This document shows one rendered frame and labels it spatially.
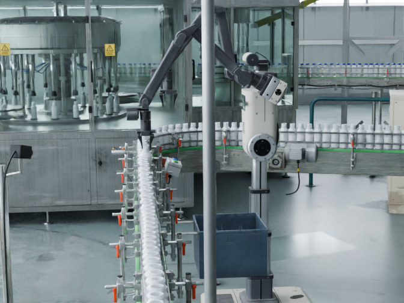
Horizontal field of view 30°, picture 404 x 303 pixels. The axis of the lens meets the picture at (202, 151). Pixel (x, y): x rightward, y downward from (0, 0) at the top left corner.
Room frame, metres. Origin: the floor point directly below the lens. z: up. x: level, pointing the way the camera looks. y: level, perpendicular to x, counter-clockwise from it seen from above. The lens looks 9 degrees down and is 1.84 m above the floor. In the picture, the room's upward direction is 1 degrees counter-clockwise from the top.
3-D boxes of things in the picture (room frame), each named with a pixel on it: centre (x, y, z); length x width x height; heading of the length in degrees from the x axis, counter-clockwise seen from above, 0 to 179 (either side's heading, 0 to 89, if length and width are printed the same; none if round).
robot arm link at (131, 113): (3.92, 0.33, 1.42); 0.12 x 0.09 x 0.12; 95
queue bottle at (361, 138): (5.20, -1.11, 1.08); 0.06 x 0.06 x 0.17
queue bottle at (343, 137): (5.22, -0.99, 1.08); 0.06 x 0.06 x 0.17
